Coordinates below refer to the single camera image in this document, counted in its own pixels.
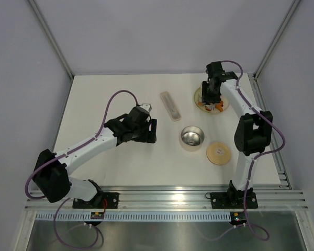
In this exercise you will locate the steel lunch box bowl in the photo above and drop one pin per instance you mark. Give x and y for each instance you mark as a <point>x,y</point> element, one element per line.
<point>191,138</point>

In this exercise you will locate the metal tongs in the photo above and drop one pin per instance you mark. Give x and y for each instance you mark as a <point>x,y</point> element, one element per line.
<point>213,109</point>

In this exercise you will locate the right aluminium frame post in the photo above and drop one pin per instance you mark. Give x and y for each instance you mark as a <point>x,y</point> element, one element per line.
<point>277,37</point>

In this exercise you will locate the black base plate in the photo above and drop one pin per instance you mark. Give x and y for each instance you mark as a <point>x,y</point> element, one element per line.
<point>222,200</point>
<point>108,200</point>

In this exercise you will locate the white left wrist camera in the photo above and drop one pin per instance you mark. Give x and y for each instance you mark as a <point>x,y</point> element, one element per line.
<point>147,107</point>

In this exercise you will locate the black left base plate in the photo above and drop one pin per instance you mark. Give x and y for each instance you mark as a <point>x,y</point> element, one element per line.
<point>108,200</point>

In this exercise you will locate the beige cutlery case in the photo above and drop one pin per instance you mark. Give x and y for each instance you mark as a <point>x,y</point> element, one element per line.
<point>170,106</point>

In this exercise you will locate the white slotted cable duct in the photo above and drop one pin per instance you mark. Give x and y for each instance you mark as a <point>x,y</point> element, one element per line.
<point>112,216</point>

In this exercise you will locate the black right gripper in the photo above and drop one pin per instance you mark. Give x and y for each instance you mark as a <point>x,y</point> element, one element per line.
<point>205,97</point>

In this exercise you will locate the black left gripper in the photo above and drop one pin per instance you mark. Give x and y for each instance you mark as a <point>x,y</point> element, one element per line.
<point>149,136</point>

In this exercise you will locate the orange fried nugget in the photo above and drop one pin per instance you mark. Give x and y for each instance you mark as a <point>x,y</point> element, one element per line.
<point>219,107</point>

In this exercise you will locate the pale green plate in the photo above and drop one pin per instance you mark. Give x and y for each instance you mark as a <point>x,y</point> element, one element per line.
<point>199,104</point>

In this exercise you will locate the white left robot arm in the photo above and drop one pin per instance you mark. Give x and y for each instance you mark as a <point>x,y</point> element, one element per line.
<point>53,170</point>

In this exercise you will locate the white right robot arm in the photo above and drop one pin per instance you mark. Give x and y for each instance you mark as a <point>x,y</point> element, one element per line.
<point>252,135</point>

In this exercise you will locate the beige round lid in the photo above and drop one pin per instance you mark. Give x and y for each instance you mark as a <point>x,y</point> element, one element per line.
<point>218,153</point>

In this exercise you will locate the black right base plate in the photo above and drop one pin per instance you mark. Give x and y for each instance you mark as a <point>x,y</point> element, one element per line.
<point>222,200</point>

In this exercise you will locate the aluminium rail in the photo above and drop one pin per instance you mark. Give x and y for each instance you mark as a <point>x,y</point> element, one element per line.
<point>194,198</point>

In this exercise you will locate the left aluminium frame post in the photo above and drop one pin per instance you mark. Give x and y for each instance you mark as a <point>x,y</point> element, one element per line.
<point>50,37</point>

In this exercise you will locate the aluminium frame post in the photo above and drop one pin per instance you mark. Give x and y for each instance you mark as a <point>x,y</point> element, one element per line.
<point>277,37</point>
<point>50,37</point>

